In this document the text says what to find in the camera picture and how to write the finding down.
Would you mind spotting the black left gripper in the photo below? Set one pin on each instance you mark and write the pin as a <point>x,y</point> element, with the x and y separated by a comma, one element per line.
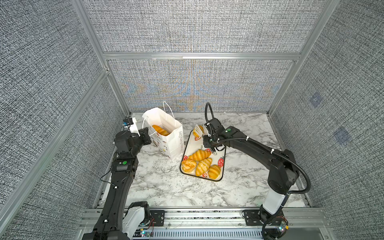
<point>144,136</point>

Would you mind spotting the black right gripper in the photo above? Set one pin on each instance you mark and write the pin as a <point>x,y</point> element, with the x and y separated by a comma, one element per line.
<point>205,140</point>

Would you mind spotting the long braided bread loaf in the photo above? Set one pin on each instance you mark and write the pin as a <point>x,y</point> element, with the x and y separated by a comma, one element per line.
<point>160,130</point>

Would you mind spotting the small croissant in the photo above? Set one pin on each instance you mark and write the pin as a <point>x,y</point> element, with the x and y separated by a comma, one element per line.
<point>214,172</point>
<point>198,132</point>

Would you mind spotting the white paper gift bag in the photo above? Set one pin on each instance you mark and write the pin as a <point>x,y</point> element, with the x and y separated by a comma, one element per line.
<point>171,145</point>

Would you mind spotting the striped croissant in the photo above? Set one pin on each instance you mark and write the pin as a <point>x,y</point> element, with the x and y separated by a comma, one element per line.
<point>203,166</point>
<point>200,155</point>

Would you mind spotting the round bun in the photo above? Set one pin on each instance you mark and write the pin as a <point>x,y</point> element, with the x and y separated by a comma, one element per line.
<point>188,165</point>

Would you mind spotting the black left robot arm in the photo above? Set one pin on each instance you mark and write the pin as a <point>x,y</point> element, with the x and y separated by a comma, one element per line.
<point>112,223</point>

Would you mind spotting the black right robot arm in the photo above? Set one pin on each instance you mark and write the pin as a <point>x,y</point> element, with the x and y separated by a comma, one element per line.
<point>282,172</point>

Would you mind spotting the white strawberry-print tray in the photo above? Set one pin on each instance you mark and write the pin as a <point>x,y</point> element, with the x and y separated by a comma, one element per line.
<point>218,157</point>

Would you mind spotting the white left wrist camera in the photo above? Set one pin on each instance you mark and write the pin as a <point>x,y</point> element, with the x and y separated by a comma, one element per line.
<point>130,124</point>

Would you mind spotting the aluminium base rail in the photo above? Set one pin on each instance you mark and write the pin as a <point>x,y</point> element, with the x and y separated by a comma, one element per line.
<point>201,223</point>

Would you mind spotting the aluminium cage frame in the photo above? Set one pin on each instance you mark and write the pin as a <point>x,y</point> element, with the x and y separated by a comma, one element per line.
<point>16,199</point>

